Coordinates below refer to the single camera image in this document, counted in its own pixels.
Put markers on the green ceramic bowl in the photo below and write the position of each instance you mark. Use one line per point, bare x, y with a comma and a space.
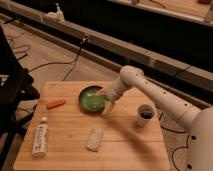
89, 102

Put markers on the orange carrot-shaped toy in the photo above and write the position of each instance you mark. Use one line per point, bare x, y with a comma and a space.
55, 104

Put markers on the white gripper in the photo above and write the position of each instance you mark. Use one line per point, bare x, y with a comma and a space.
113, 92

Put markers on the white object on rail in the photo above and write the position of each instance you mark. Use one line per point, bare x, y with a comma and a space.
58, 15

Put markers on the white sponge block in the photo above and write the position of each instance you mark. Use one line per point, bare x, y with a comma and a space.
94, 139

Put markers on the white tube bottle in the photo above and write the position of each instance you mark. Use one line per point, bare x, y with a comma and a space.
40, 139

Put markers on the grey metal rail frame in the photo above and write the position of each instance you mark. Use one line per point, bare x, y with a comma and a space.
172, 49

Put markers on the black chair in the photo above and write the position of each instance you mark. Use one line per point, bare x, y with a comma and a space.
15, 86

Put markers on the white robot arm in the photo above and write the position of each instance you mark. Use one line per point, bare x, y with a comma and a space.
198, 123

